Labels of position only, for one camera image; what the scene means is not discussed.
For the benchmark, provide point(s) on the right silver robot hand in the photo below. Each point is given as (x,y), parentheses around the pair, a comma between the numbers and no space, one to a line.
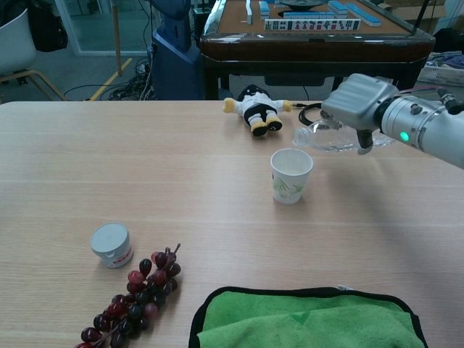
(355,101)

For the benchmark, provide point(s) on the clear plastic bottle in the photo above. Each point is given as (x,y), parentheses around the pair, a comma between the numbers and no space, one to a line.
(326,139)

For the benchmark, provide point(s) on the small white paper cup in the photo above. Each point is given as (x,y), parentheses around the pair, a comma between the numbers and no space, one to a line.
(291,177)

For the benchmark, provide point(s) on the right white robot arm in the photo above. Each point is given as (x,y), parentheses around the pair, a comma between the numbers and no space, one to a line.
(427,127)

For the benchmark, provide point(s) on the brown mahjong table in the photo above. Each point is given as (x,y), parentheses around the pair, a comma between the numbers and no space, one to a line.
(315,50)

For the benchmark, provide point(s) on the blue backed mahjong tile row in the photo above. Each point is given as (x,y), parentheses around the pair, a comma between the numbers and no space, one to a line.
(338,6)
(364,15)
(308,15)
(249,11)
(264,9)

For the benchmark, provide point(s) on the face-up mahjong tile row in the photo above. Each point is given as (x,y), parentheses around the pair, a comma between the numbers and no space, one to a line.
(311,24)

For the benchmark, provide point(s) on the white plastic basket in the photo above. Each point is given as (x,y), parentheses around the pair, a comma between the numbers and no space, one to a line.
(446,74)

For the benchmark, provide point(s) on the black-haired plush doll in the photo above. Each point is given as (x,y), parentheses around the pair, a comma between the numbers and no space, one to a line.
(257,107)

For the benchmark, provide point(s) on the black tripod stand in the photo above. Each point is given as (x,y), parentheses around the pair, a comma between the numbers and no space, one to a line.
(420,16)

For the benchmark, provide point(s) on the dark round dish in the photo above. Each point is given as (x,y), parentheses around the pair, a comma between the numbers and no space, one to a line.
(301,3)

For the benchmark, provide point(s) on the green black-edged microfiber cloth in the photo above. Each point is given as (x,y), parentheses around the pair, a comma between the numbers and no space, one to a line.
(308,322)

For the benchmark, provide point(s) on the wooden pole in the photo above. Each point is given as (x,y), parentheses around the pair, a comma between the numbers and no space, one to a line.
(117,40)

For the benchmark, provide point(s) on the small grey round lid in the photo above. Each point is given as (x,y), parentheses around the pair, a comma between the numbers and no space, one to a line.
(108,243)

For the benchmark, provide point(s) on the dark red grape bunch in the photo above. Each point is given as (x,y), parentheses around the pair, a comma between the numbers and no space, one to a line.
(141,297)

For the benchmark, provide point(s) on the black bag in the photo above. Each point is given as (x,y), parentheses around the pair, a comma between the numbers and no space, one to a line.
(47,29)

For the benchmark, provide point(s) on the white wooden-legged chair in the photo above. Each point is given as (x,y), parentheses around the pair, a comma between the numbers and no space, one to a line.
(14,47)

